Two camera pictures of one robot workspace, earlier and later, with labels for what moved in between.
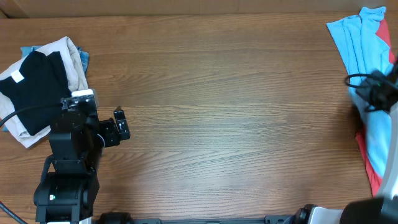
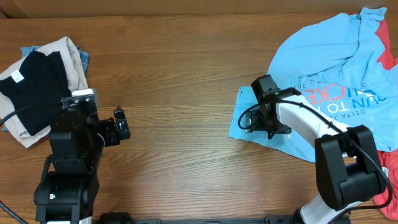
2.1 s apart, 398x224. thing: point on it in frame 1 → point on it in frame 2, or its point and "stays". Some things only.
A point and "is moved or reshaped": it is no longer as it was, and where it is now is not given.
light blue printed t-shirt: [365, 51] is moved or reshaped
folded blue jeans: [84, 56] stays
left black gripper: [113, 137] stays
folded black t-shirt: [39, 79] stays
